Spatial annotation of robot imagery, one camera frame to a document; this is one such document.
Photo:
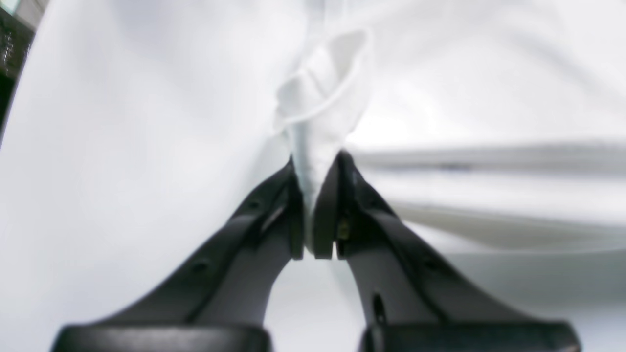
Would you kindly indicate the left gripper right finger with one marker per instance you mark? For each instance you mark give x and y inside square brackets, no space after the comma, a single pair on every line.
[412,298]

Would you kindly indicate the white printed T-shirt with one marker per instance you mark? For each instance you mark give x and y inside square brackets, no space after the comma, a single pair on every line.
[494,128]

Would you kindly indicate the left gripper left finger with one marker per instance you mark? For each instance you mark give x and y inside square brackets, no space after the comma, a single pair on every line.
[216,301]

